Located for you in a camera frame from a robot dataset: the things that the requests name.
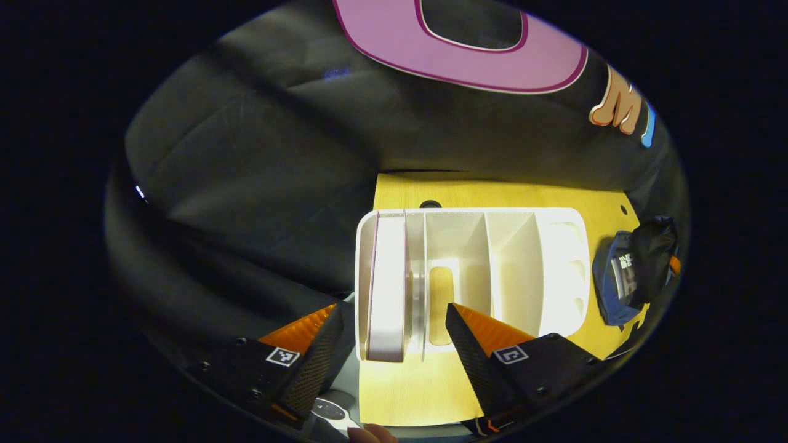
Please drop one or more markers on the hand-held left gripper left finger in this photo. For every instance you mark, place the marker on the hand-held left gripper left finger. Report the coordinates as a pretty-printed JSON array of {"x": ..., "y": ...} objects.
[{"x": 320, "y": 357}]

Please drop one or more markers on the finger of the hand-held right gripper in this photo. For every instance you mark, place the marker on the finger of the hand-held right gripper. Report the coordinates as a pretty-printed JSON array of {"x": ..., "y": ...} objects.
[{"x": 675, "y": 265}]

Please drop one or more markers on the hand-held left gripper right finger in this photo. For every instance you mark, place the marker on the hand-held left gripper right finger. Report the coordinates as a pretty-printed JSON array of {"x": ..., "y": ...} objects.
[{"x": 477, "y": 369}]

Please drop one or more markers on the blue schoolbag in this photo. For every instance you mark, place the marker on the blue schoolbag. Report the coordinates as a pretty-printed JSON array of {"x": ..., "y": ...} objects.
[{"x": 652, "y": 258}]

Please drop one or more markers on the pink cover book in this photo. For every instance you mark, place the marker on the pink cover book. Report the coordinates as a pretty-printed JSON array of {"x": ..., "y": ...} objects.
[{"x": 388, "y": 289}]

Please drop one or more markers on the white bookshelf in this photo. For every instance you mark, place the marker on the white bookshelf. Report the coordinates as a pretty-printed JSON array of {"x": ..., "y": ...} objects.
[{"x": 511, "y": 271}]

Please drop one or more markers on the grey rounded object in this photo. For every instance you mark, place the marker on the grey rounded object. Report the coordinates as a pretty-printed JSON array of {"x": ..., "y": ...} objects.
[{"x": 329, "y": 411}]

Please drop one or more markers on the black backdrop cloth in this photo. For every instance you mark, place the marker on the black backdrop cloth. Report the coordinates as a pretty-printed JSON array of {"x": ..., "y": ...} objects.
[{"x": 246, "y": 184}]

